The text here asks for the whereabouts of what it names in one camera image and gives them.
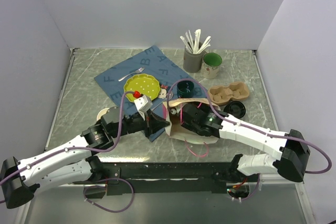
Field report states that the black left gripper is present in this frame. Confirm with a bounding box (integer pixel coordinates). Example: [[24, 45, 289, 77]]
[[111, 109, 170, 138]]

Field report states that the kraft paper cakes bag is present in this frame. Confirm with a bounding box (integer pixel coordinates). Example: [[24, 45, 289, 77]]
[[163, 98, 222, 145]]

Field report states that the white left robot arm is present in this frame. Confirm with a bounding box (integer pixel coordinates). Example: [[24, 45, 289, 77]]
[[1, 107, 169, 209]]

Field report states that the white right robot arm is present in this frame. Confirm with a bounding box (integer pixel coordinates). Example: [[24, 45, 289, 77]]
[[178, 103, 310, 183]]

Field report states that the spare black cup lid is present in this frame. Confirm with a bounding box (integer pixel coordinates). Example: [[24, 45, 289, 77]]
[[223, 101, 246, 119]]

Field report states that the yellow dotted plate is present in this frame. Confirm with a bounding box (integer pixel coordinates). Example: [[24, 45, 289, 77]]
[[123, 73, 161, 101]]

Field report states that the dark green mug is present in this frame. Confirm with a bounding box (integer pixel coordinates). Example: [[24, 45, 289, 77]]
[[176, 80, 194, 98]]

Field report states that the stack of paper cups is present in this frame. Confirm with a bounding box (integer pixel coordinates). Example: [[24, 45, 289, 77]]
[[97, 108, 109, 121]]

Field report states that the silver fork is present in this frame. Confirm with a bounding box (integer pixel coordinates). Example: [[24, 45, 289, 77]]
[[118, 68, 145, 82]]

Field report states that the green inside ceramic mug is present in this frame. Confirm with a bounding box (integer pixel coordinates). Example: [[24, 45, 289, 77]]
[[201, 52, 223, 79]]

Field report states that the grey straw holder cup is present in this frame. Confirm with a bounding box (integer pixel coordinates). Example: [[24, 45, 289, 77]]
[[183, 48, 206, 73]]

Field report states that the white wrapped straws bundle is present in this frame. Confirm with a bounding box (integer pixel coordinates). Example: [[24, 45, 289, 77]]
[[180, 29, 211, 55]]

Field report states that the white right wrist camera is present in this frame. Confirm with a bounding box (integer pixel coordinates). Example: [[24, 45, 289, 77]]
[[170, 105, 182, 116]]

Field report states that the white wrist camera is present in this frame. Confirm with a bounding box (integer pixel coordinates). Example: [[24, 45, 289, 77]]
[[170, 105, 182, 116], [133, 91, 153, 112]]

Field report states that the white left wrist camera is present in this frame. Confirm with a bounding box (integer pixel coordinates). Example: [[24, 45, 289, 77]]
[[133, 91, 153, 112]]

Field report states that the silver cartoon handle spoon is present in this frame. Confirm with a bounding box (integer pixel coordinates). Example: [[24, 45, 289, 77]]
[[158, 92, 174, 102]]

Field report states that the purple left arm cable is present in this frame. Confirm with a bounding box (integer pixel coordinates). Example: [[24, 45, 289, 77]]
[[0, 90, 140, 204]]

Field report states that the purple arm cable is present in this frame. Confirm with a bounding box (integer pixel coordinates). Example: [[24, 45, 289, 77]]
[[166, 78, 333, 175], [0, 90, 140, 204]]

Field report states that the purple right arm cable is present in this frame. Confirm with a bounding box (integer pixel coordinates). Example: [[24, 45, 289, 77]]
[[166, 78, 333, 175]]

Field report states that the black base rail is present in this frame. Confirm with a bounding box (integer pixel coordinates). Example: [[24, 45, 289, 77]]
[[75, 162, 258, 194]]

